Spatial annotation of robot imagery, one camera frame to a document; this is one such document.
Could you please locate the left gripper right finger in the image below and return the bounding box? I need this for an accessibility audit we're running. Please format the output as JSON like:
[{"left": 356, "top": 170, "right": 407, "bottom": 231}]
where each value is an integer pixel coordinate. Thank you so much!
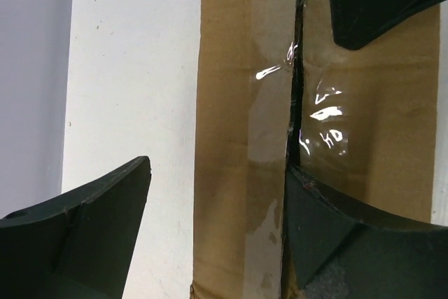
[{"left": 286, "top": 165, "right": 447, "bottom": 298}]

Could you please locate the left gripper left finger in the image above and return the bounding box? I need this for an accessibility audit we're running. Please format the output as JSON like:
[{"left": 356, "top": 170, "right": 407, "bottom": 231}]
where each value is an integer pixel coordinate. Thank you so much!
[{"left": 1, "top": 156, "right": 151, "bottom": 298}]

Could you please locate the brown cardboard express box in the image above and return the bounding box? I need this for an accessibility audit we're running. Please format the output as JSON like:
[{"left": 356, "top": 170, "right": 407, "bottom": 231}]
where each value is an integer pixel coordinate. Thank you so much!
[{"left": 190, "top": 0, "right": 447, "bottom": 298}]

